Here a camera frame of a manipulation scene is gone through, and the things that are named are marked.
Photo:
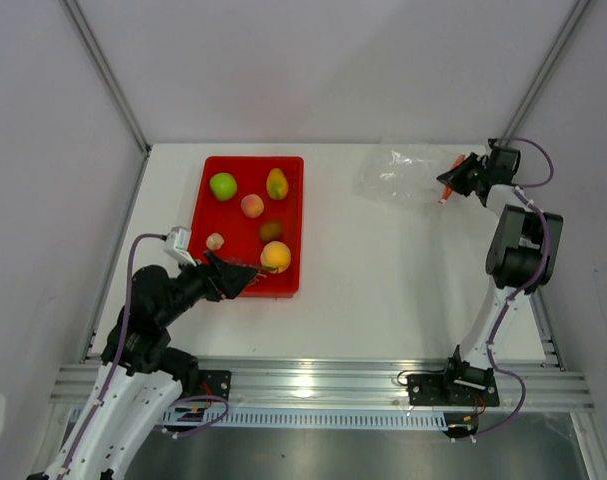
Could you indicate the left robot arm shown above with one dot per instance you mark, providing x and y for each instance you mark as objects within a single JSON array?
[{"x": 141, "y": 375}]

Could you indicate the pink peach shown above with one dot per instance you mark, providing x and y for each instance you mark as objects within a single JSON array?
[{"x": 252, "y": 206}]

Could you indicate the left aluminium frame post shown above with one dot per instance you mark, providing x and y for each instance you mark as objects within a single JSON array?
[{"x": 100, "y": 63}]

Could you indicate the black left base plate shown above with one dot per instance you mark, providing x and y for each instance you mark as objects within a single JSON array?
[{"x": 209, "y": 382}]

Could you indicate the white slotted cable duct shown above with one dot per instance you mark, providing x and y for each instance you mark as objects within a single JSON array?
[{"x": 307, "y": 419}]

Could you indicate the brown kiwi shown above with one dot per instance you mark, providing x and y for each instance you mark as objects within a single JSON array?
[{"x": 271, "y": 231}]

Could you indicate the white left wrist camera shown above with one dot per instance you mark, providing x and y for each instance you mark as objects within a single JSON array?
[{"x": 176, "y": 245}]

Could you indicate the yellow green mango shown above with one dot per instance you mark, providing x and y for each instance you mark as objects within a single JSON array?
[{"x": 277, "y": 185}]

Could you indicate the green apple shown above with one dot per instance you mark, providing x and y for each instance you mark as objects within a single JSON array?
[{"x": 223, "y": 186}]

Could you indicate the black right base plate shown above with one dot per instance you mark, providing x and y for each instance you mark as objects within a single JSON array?
[{"x": 433, "y": 390}]

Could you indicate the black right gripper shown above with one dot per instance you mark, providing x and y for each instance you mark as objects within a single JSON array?
[{"x": 454, "y": 177}]

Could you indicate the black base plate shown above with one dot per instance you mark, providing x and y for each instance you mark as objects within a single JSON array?
[
  {"x": 433, "y": 390},
  {"x": 209, "y": 382}
]

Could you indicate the clear zip top bag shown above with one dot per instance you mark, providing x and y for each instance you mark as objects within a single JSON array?
[{"x": 405, "y": 175}]

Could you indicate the red grape bunch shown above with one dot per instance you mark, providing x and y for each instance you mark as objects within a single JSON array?
[{"x": 243, "y": 262}]

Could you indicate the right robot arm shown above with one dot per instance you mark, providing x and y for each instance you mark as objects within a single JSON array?
[{"x": 521, "y": 258}]

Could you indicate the orange yellow fruit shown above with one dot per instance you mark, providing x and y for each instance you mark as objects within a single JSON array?
[{"x": 275, "y": 257}]

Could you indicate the aluminium front rail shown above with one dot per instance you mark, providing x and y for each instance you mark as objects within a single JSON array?
[{"x": 372, "y": 384}]

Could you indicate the right aluminium frame post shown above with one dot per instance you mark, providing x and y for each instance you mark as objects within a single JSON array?
[{"x": 552, "y": 59}]

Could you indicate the aluminium frame post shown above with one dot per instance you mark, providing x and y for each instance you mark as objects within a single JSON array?
[
  {"x": 100, "y": 63},
  {"x": 552, "y": 59}
]

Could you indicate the red plastic tray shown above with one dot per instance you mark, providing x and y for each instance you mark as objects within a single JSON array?
[{"x": 240, "y": 233}]

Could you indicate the garlic bulb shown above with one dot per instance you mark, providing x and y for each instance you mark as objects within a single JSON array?
[{"x": 214, "y": 241}]

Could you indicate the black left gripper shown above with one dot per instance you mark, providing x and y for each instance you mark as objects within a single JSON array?
[{"x": 218, "y": 287}]

